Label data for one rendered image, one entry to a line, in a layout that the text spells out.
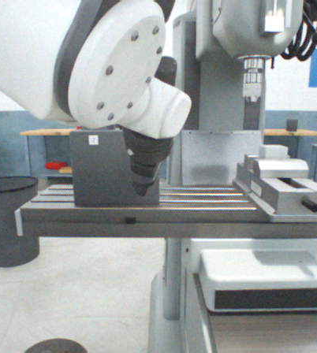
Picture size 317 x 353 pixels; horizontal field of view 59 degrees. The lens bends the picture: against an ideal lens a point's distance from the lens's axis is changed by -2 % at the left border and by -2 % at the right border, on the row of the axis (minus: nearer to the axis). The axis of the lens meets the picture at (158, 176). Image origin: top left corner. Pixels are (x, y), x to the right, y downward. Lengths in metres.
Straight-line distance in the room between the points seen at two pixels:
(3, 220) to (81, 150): 1.70
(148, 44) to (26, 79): 0.07
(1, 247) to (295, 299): 2.13
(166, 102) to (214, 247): 0.49
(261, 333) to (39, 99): 0.60
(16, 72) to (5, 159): 5.58
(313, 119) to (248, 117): 4.46
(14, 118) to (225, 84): 4.73
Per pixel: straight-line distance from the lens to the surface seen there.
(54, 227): 0.77
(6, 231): 2.41
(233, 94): 1.19
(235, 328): 0.68
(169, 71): 0.43
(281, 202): 0.66
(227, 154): 1.14
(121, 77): 0.16
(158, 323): 1.50
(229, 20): 0.76
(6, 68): 0.19
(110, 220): 0.74
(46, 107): 0.18
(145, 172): 0.55
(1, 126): 5.71
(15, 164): 5.69
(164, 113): 0.34
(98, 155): 0.72
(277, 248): 0.80
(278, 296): 0.71
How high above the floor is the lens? 1.17
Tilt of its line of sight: 13 degrees down
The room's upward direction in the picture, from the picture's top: straight up
